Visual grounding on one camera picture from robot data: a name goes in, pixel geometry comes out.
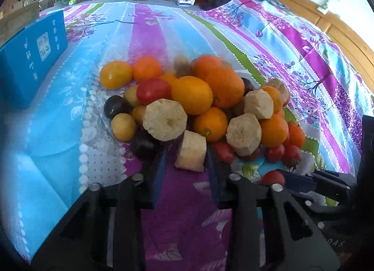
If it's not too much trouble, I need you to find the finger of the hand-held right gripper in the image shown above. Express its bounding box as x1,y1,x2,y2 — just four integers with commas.
295,193,357,231
276,169,360,203

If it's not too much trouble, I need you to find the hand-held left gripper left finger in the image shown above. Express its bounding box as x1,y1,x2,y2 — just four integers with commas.
31,148,169,271

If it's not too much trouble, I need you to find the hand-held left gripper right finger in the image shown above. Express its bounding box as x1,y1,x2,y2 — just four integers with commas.
205,145,342,271

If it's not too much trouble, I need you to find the red cherry tomato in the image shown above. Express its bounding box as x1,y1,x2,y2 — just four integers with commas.
259,170,286,186

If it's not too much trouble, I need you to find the peeled sugarcane piece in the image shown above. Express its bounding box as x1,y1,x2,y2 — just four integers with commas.
244,88,274,120
226,113,265,156
175,130,208,173
267,78,290,102
143,99,188,142

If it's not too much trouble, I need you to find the dark purple plum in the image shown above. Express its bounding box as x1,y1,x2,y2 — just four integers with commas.
241,77,255,95
104,95,132,120
130,129,164,160

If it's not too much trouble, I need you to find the group of small yellow plums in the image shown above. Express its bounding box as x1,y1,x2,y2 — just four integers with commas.
111,56,193,142

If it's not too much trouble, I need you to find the pile of oranges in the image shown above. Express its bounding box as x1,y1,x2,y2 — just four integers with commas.
99,54,306,148

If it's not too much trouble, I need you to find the wooden headboard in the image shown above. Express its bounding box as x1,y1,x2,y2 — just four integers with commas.
267,0,374,96

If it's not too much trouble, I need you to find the striped floral bed sheet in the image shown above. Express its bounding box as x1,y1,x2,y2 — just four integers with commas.
0,0,374,271

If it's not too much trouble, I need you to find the blue cardboard box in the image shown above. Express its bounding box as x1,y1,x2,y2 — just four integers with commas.
0,11,68,109

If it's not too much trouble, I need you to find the dark cloth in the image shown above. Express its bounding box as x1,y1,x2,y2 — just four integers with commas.
200,0,243,11

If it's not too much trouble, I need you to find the long flat cardboard box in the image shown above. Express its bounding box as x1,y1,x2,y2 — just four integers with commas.
0,1,40,46

